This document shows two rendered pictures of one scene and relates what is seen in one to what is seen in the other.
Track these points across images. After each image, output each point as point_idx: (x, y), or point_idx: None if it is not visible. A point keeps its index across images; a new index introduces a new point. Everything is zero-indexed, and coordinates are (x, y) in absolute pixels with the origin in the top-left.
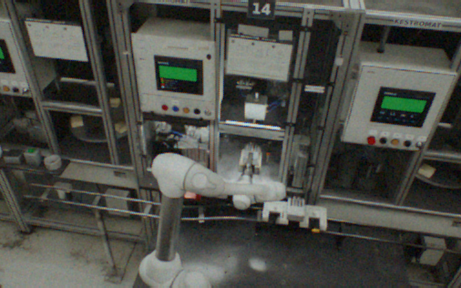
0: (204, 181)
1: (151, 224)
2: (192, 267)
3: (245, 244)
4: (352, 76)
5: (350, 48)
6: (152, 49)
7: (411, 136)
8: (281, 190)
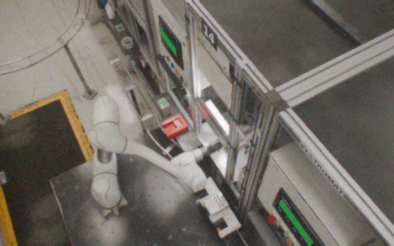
0: (93, 139)
1: None
2: (137, 174)
3: (180, 191)
4: (268, 154)
5: (266, 131)
6: (158, 9)
7: None
8: (195, 184)
